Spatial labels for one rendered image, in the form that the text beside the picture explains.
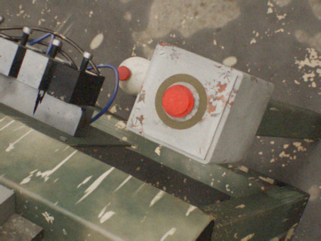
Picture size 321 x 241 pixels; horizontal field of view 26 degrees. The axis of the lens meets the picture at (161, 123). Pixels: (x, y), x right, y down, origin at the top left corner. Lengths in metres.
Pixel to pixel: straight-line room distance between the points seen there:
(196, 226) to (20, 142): 0.30
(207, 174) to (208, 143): 0.79
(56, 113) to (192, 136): 0.36
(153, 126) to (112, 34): 1.10
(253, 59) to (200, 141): 0.97
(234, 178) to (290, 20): 0.43
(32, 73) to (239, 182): 0.64
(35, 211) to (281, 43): 0.97
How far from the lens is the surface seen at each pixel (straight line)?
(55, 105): 1.14
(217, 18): 1.83
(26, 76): 1.14
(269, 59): 1.78
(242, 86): 0.84
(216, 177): 1.61
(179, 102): 0.83
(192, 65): 0.84
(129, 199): 0.96
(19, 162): 1.01
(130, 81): 1.71
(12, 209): 1.00
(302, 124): 1.44
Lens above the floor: 1.72
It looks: 68 degrees down
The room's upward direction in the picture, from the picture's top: 85 degrees counter-clockwise
